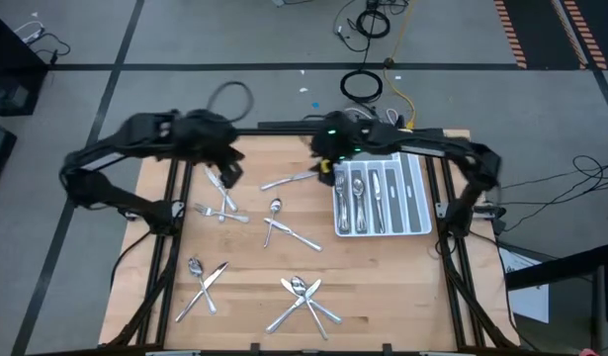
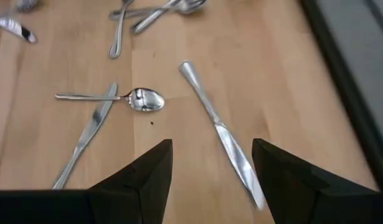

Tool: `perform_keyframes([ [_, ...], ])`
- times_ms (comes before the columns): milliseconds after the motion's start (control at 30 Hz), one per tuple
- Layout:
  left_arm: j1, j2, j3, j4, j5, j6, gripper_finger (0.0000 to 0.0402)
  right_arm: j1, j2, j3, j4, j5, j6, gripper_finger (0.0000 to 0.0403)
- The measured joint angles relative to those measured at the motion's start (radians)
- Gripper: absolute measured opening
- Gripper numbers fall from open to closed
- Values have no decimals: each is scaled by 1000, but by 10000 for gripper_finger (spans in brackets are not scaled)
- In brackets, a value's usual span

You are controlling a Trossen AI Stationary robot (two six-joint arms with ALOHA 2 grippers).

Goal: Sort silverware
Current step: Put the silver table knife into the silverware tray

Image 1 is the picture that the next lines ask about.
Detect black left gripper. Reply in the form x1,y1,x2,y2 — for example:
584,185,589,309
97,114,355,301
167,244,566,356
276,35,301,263
172,109,245,189

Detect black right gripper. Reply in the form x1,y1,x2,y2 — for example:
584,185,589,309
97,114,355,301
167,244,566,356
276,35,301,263
310,112,367,187

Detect white cutlery tray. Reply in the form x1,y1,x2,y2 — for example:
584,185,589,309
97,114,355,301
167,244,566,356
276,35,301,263
331,150,433,238

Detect white paper sheet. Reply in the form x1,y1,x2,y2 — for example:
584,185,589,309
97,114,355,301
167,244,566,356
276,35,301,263
497,245,552,325

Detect black desk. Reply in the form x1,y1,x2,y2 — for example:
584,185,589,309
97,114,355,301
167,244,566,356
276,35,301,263
504,240,608,356

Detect black cabinet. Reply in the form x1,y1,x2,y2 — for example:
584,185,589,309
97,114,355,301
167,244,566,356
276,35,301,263
0,8,48,118

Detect black aluminium table frame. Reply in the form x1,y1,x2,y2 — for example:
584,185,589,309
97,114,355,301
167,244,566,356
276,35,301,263
105,126,525,356

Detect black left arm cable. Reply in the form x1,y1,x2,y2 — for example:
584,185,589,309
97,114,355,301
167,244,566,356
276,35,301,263
206,80,255,124

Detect white cables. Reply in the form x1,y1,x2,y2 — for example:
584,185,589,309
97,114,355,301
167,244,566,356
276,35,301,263
343,105,401,126

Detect black cable coil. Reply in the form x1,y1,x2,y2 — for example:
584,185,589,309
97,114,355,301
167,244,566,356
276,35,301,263
339,69,385,105
355,8,391,41

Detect black floor cable bundle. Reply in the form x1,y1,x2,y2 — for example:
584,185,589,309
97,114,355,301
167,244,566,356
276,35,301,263
332,0,372,54

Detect yellow extension cable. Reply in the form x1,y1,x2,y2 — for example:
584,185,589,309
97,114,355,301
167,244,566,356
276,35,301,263
381,0,417,129

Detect white charger cable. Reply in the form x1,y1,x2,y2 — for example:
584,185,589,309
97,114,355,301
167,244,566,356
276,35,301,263
12,19,46,45

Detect black floor cables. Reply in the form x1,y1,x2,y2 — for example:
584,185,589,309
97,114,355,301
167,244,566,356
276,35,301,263
490,154,608,233

